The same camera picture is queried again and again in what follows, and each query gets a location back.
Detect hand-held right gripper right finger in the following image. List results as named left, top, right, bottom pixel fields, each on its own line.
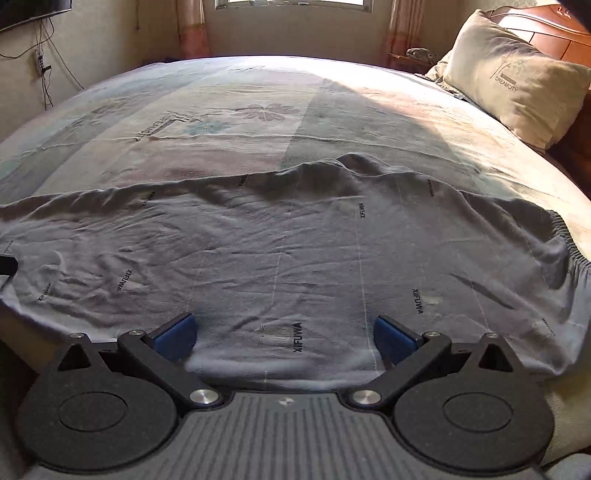
left=350, top=316, right=529, bottom=409

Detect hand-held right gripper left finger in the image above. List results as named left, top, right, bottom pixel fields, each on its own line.
left=55, top=313, right=223, bottom=411

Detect grey printed pants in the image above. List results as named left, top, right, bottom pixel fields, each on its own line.
left=0, top=152, right=591, bottom=385

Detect patterned bed sheet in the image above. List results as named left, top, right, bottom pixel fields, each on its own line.
left=0, top=55, right=591, bottom=467

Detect black television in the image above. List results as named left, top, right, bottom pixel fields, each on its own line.
left=0, top=0, right=73, bottom=33

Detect patterned cream pillow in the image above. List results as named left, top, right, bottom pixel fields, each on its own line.
left=422, top=50, right=458, bottom=90

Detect cream printed pillow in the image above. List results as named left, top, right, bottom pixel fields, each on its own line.
left=443, top=9, right=591, bottom=151

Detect pink curtain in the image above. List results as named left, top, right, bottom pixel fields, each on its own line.
left=177, top=0, right=212, bottom=59
left=385, top=0, right=424, bottom=66

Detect orange wooden headboard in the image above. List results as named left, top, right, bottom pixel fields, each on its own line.
left=482, top=0, right=591, bottom=195

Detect window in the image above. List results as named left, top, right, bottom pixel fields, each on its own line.
left=212, top=0, right=371, bottom=12

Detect black wall cables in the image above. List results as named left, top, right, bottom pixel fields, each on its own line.
left=0, top=18, right=85, bottom=110

